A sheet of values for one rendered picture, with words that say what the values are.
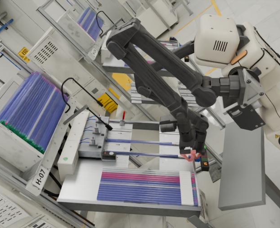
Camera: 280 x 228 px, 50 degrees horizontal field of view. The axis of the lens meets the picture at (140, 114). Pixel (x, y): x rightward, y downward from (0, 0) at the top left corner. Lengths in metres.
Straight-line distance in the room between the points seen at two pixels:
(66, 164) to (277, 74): 1.11
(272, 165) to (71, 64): 1.85
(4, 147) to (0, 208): 0.34
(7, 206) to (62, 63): 1.46
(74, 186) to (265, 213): 1.31
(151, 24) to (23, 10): 2.57
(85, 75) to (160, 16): 3.62
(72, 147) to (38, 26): 3.30
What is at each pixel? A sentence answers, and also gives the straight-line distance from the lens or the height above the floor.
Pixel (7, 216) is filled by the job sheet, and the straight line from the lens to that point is 1.79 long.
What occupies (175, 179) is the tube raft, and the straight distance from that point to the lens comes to 1.66.
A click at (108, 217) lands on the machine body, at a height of 0.62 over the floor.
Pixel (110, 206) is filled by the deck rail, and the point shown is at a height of 1.02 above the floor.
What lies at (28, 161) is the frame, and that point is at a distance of 1.59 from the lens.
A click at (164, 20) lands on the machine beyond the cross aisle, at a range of 6.24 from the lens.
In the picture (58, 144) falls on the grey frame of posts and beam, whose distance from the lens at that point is 1.72.
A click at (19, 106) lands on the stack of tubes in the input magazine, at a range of 1.65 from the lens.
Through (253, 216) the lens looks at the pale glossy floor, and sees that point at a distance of 2.32.
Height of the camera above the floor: 1.81
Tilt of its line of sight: 24 degrees down
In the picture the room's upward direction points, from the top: 46 degrees counter-clockwise
